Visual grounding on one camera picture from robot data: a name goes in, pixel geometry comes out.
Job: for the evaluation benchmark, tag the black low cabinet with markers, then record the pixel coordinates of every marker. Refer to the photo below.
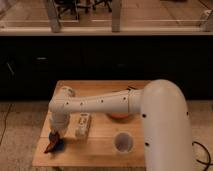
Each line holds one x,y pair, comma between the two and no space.
30,66

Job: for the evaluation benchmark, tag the wooden board table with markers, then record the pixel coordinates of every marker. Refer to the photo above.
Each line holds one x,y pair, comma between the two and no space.
99,149

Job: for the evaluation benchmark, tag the orange bowl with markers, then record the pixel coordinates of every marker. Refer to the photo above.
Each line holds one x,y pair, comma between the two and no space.
118,116

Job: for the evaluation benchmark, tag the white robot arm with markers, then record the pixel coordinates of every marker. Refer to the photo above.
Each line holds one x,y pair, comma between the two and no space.
165,119

